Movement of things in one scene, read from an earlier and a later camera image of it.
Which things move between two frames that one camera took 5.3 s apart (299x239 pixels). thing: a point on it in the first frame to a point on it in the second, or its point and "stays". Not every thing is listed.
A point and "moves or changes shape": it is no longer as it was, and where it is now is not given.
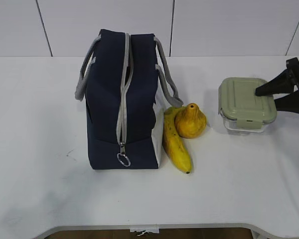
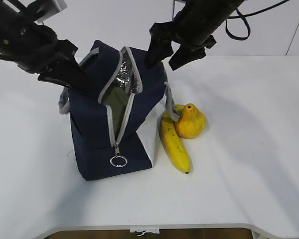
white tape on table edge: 144,230 stays
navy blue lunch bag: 120,80 moves or changes shape
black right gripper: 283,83 to 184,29
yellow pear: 190,122 stays
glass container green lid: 243,112 to 116,99
